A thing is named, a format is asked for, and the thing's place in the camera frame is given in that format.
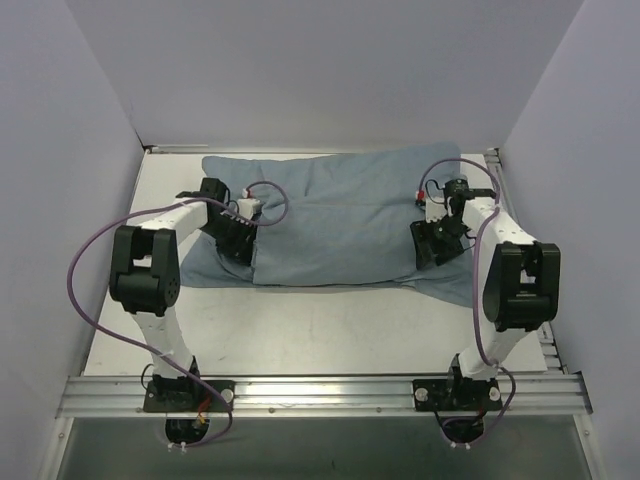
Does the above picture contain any blue pillowcase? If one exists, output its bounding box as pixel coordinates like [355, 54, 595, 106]
[181, 143, 472, 307]

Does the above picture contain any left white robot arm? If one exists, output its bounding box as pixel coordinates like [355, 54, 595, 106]
[109, 178, 262, 411]

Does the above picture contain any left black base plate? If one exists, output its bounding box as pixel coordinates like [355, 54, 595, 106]
[142, 377, 235, 413]

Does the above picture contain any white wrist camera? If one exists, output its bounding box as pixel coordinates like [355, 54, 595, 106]
[236, 189, 263, 221]
[415, 189, 448, 223]

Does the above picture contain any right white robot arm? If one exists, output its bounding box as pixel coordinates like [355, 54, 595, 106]
[410, 179, 561, 409]

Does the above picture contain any aluminium back rail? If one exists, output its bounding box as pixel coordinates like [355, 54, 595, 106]
[145, 145, 211, 154]

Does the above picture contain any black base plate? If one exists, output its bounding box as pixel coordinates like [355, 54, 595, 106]
[142, 377, 235, 413]
[412, 354, 503, 413]

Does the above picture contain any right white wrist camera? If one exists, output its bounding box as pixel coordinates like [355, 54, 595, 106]
[415, 189, 448, 223]

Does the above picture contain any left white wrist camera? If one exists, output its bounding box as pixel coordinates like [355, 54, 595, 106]
[236, 189, 263, 221]

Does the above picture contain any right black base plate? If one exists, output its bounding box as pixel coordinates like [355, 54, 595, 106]
[412, 354, 503, 413]

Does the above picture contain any aluminium front rail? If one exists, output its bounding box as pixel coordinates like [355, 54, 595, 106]
[58, 373, 592, 419]

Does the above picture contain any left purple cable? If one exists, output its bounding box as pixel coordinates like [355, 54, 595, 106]
[67, 180, 290, 449]

